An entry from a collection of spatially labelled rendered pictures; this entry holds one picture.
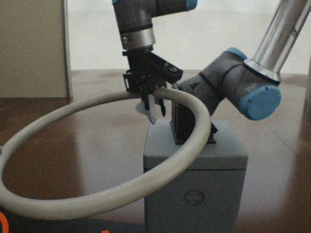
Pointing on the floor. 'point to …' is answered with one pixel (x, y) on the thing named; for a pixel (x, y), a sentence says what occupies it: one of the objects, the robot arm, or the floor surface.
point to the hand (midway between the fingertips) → (160, 116)
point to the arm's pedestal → (195, 183)
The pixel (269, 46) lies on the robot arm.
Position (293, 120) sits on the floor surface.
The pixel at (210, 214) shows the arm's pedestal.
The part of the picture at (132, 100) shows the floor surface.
